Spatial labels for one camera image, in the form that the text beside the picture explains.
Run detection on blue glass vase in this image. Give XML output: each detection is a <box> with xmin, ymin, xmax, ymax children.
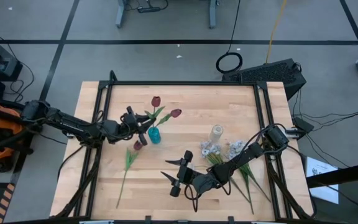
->
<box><xmin>147</xmin><ymin>126</ymin><xmax>162</xmax><ymax>144</ymax></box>

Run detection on yellow cable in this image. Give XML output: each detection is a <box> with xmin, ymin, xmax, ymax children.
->
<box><xmin>265</xmin><ymin>0</ymin><xmax>288</xmax><ymax>65</ymax></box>

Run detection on black power strip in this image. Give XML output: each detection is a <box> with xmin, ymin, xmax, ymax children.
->
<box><xmin>137</xmin><ymin>6</ymin><xmax>163</xmax><ymax>14</ymax></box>

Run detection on orange black hazard tape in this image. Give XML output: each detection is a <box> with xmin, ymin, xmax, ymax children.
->
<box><xmin>0</xmin><ymin>183</ymin><xmax>16</xmax><ymax>224</ymax></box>

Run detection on clear glass vase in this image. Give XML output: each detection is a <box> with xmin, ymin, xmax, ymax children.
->
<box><xmin>209</xmin><ymin>124</ymin><xmax>224</xmax><ymax>144</ymax></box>

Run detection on red artificial tulip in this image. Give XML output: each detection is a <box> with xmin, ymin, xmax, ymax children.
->
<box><xmin>116</xmin><ymin>139</ymin><xmax>144</xmax><ymax>209</ymax></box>
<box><xmin>152</xmin><ymin>108</ymin><xmax>183</xmax><ymax>131</ymax></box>
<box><xmin>144</xmin><ymin>95</ymin><xmax>167</xmax><ymax>131</ymax></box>

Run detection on black power adapter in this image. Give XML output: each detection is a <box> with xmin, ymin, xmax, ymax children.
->
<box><xmin>292</xmin><ymin>116</ymin><xmax>315</xmax><ymax>134</ymax></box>

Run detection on grey desk leg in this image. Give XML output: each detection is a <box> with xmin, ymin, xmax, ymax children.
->
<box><xmin>208</xmin><ymin>0</ymin><xmax>220</xmax><ymax>30</ymax></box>
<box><xmin>114</xmin><ymin>0</ymin><xmax>127</xmax><ymax>29</ymax></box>

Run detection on black vertical pole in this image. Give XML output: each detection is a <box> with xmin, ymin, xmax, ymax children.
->
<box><xmin>50</xmin><ymin>70</ymin><xmax>316</xmax><ymax>224</ymax></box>

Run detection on black computer tower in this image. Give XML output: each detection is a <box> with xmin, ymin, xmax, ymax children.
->
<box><xmin>221</xmin><ymin>58</ymin><xmax>307</xmax><ymax>96</ymax></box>

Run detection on black coiled cable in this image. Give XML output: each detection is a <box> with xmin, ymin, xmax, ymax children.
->
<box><xmin>215</xmin><ymin>0</ymin><xmax>244</xmax><ymax>75</ymax></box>

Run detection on white paper sheet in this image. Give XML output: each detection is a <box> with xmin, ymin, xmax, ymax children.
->
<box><xmin>305</xmin><ymin>156</ymin><xmax>340</xmax><ymax>205</ymax></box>

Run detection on silver aluminium rail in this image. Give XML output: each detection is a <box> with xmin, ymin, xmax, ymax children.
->
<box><xmin>286</xmin><ymin>128</ymin><xmax>301</xmax><ymax>139</ymax></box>

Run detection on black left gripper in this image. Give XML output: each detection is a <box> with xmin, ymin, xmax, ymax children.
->
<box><xmin>120</xmin><ymin>106</ymin><xmax>157</xmax><ymax>146</ymax></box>

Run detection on black desk beam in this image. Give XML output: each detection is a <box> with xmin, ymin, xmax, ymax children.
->
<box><xmin>306</xmin><ymin>160</ymin><xmax>358</xmax><ymax>189</ymax></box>

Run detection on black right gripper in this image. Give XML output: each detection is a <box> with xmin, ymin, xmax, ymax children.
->
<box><xmin>160</xmin><ymin>151</ymin><xmax>198</xmax><ymax>198</ymax></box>

